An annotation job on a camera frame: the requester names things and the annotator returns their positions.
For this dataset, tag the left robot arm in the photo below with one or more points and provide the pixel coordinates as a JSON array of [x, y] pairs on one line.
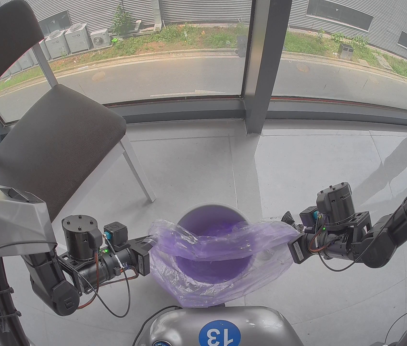
[[44, 276]]

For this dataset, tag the purple plastic bag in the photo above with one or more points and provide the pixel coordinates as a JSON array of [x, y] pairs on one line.
[[207, 243]]

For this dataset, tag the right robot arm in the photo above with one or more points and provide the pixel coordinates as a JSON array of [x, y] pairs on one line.
[[387, 236]]

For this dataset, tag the crumpled black plastic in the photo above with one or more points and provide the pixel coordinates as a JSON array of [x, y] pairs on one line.
[[289, 217]]

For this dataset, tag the grey chair with white legs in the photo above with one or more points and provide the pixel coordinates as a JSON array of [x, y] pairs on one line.
[[55, 139]]

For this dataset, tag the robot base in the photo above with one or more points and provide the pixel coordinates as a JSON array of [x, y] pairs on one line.
[[189, 326]]

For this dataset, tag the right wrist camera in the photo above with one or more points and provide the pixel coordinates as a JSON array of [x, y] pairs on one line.
[[308, 216]]

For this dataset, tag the white trash bin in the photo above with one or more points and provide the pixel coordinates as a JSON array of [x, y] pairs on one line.
[[210, 213]]

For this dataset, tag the window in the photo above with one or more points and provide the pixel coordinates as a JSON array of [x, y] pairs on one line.
[[264, 49]]

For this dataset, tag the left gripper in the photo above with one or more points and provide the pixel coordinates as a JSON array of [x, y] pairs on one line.
[[117, 263]]

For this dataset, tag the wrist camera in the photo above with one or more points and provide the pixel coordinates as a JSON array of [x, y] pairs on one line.
[[308, 216], [117, 231]]

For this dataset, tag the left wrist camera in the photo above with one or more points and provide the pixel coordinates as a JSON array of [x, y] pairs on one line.
[[117, 231]]

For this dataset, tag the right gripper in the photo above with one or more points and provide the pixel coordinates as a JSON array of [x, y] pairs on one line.
[[329, 247]]

